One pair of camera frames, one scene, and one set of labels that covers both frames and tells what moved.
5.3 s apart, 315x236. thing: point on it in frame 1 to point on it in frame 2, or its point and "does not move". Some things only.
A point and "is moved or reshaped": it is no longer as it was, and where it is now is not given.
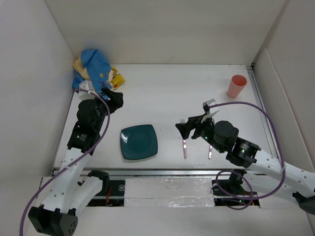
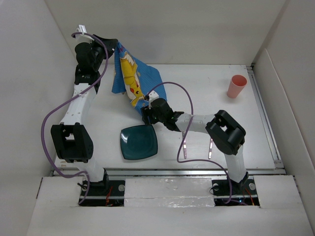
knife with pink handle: (210, 152) does not move
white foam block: (169, 192) does not move
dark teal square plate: (139, 142) does not move
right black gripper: (199, 124) to (146, 111)
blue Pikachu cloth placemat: (94, 68) is moved or reshaped
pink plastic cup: (237, 83) does not move
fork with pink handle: (183, 121) does not move
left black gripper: (115, 102) to (110, 44)
